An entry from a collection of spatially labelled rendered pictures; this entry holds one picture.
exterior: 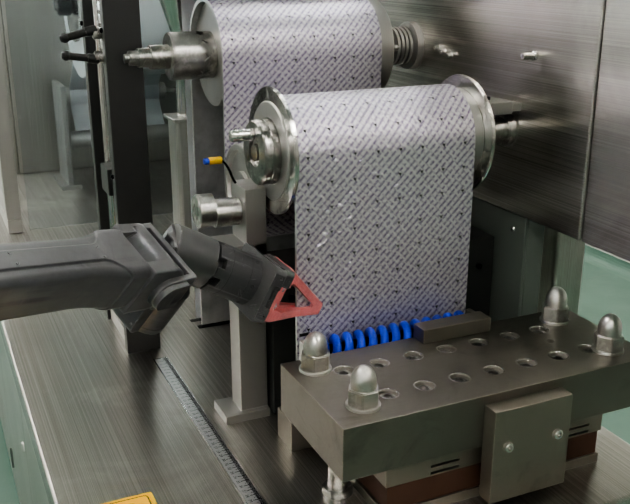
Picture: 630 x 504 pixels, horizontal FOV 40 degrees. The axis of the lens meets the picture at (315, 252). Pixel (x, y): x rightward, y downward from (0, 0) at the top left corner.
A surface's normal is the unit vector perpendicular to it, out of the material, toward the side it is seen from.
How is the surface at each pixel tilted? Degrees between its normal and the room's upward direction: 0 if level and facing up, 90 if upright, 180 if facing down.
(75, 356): 0
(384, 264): 90
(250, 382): 90
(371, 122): 56
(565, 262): 90
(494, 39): 90
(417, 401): 0
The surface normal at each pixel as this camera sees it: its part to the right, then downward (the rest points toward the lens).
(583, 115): -0.91, 0.13
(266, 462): 0.00, -0.95
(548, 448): 0.41, 0.30
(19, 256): 0.63, -0.70
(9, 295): 0.69, 0.67
